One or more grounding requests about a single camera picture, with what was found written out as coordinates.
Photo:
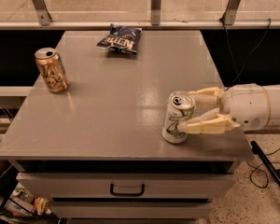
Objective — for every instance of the right metal window bracket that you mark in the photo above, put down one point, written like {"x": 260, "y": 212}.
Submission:
{"x": 229, "y": 16}

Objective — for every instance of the white green 7up can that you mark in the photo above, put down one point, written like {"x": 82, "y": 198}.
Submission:
{"x": 180, "y": 107}

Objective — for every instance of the black stand leg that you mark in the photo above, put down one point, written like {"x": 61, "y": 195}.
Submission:
{"x": 258, "y": 151}

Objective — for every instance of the left metal window bracket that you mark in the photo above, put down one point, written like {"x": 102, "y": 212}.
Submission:
{"x": 42, "y": 13}

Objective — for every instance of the metal window bracket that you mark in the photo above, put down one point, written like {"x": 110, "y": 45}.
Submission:
{"x": 155, "y": 14}
{"x": 42, "y": 13}
{"x": 229, "y": 16}

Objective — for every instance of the clutter items on floor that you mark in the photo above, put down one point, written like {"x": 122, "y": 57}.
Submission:
{"x": 23, "y": 203}

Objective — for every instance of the grey drawer cabinet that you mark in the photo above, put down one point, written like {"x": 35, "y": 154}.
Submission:
{"x": 106, "y": 129}

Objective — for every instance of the blue Kettle chip bag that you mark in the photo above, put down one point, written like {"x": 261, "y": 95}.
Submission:
{"x": 121, "y": 39}

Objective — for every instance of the middle metal window bracket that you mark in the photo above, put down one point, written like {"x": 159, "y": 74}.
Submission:
{"x": 155, "y": 14}

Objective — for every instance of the gold brown soda can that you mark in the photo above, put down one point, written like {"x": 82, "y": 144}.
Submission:
{"x": 51, "y": 68}

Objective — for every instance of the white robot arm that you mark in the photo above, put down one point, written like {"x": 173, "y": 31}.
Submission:
{"x": 274, "y": 100}

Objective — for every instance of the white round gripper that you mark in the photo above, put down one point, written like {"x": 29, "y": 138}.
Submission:
{"x": 246, "y": 106}

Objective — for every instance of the black upper drawer handle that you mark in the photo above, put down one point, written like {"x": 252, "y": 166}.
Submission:
{"x": 121, "y": 191}

